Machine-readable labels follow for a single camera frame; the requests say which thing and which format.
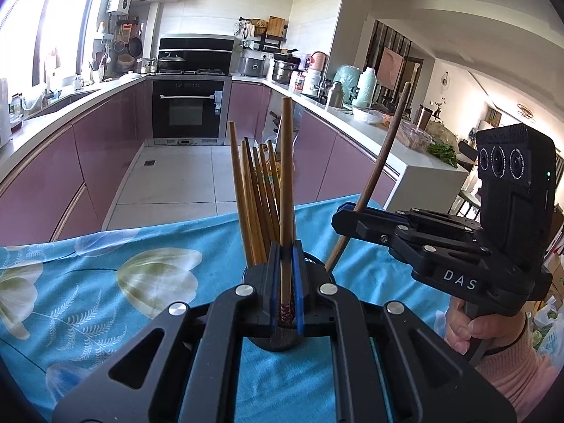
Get brown tumbler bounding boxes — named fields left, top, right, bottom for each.
left=416, top=105, right=435, bottom=131

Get black wall rack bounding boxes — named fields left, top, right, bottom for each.
left=238, top=15, right=290, bottom=52

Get person's right hand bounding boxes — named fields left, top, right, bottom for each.
left=444, top=293, right=529, bottom=358

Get steel rice cooker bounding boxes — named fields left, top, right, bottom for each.
left=238, top=56, right=269, bottom=77

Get dark brown wooden chopstick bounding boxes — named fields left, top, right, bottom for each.
left=324, top=81, right=412, bottom=274

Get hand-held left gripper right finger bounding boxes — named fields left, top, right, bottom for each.
left=291, top=241, right=517, bottom=423

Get pink wall picture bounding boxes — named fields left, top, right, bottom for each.
left=380, top=46, right=409, bottom=91

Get leafy green vegetables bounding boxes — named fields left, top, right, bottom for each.
left=427, top=141, right=459, bottom=168

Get person's right forearm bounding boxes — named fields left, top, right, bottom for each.
left=473, top=313, right=564, bottom=423

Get white plastic bags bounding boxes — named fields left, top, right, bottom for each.
left=531, top=295, right=564, bottom=363

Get wok with lid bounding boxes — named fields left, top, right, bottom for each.
left=158, top=53, right=187, bottom=72

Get white microwave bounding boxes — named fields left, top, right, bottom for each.
left=0, top=78, right=12, bottom=147

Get mint green thermos bottle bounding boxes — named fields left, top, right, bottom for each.
left=352, top=68, right=381, bottom=109

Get black utensil holder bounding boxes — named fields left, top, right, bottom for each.
left=241, top=251, right=338, bottom=354

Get clear plastic container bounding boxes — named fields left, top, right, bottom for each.
left=399, top=123, right=435, bottom=151

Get white jar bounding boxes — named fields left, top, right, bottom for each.
left=307, top=69, right=325, bottom=96

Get steel stock pot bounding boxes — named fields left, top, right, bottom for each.
left=272, top=53, right=301, bottom=84

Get kitchen window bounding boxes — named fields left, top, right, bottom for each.
left=0, top=0, right=116, bottom=94

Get pink base cabinet run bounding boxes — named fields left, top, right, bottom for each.
left=231, top=81, right=398, bottom=213
left=0, top=77, right=153, bottom=248

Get blue floral tablecloth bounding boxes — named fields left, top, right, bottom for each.
left=0, top=194, right=459, bottom=423

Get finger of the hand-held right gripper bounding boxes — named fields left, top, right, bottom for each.
left=331, top=208, right=492, bottom=283
left=341, top=202, right=484, bottom=235

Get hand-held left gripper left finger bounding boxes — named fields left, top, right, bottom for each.
left=52, top=242, right=285, bottom=423

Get black built-in oven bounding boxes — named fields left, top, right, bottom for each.
left=152, top=77, right=232, bottom=140

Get black range hood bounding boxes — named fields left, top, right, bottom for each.
left=158, top=35, right=235, bottom=74

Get bunch of chopsticks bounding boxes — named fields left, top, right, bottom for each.
left=227, top=121, right=283, bottom=268

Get mint green appliance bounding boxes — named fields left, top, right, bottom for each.
left=333, top=65, right=366, bottom=105

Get steel thermos flask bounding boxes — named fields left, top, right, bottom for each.
left=327, top=80, right=345, bottom=109

